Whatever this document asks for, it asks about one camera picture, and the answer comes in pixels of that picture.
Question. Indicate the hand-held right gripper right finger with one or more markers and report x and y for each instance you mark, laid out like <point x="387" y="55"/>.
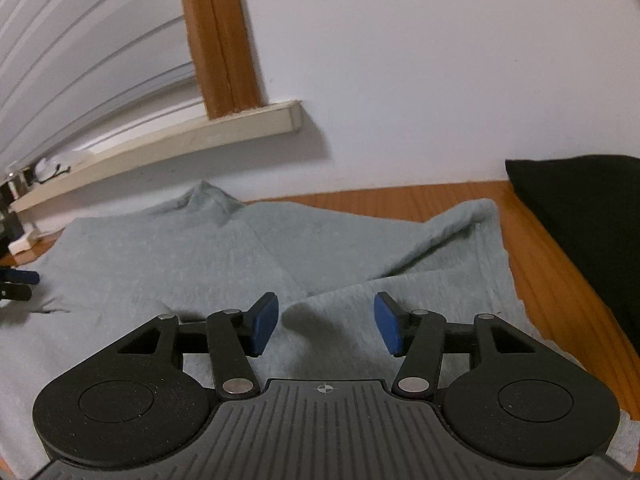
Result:
<point x="387" y="322"/>

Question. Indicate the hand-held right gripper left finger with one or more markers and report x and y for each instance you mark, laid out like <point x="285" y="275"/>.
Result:
<point x="264" y="322"/>

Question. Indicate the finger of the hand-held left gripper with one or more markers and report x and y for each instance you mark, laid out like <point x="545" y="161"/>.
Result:
<point x="17" y="293"/>
<point x="22" y="276"/>

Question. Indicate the grey printed t-shirt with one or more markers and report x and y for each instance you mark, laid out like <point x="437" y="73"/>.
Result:
<point x="175" y="255"/>

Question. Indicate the white power strip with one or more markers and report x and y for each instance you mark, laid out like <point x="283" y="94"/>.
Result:
<point x="24" y="242"/>

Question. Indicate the black power adapter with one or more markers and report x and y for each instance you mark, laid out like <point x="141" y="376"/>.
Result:
<point x="11" y="227"/>

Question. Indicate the small metal object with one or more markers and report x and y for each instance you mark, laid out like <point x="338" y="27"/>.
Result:
<point x="17" y="180"/>

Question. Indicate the white cloth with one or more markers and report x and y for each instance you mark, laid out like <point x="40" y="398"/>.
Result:
<point x="47" y="164"/>

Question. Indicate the pale wooden window sill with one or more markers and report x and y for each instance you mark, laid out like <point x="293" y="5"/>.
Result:
<point x="175" y="142"/>

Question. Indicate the white window blind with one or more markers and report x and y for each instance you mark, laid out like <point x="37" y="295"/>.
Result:
<point x="90" y="50"/>

